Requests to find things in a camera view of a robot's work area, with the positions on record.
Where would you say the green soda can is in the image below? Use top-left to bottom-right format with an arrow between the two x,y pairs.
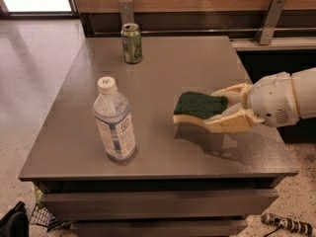
120,23 -> 142,64

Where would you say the left metal wall bracket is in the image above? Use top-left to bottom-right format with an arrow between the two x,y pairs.
118,0 -> 134,25

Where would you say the black wire basket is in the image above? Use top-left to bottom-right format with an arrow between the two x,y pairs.
29,204 -> 70,232

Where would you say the right metal wall bracket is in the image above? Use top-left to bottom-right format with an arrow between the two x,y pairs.
255,0 -> 286,45

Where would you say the black and white power strip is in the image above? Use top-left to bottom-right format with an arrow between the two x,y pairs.
261,213 -> 316,237

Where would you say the green and yellow sponge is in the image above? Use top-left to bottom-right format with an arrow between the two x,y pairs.
173,92 -> 228,124

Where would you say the blue plastic water bottle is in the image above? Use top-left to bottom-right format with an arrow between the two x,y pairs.
93,76 -> 136,161

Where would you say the grey drawer cabinet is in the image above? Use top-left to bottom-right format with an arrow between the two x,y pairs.
20,37 -> 296,237

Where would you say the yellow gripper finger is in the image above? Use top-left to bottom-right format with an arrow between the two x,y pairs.
212,83 -> 252,107
205,104 -> 265,133

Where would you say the horizontal metal rail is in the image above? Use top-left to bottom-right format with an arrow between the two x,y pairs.
92,27 -> 316,38

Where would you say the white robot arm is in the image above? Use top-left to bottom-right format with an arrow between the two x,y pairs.
204,68 -> 316,132

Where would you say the metal wall bracket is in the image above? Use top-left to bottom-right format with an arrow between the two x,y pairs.
118,0 -> 134,25
255,0 -> 286,45

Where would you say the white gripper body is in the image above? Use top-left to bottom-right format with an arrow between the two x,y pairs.
247,72 -> 299,127

